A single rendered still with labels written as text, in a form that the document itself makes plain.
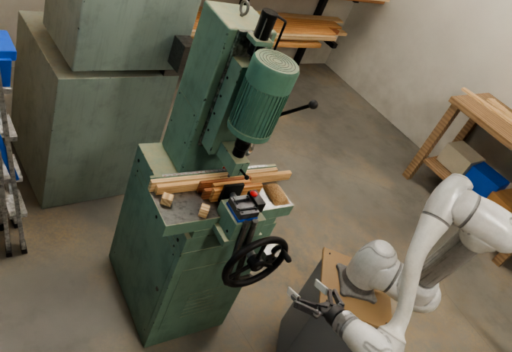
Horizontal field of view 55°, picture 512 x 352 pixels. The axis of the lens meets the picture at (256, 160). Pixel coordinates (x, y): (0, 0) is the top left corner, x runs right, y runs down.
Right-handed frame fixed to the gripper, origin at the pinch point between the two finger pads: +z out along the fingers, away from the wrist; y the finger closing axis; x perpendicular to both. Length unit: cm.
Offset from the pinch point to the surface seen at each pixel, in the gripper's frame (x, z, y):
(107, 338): 63, 71, 48
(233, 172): -33, 37, 14
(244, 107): -62, 29, 19
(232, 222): -19.8, 22.3, 21.6
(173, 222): -18, 31, 41
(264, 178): -25, 44, -7
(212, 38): -82, 52, 22
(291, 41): -60, 247, -174
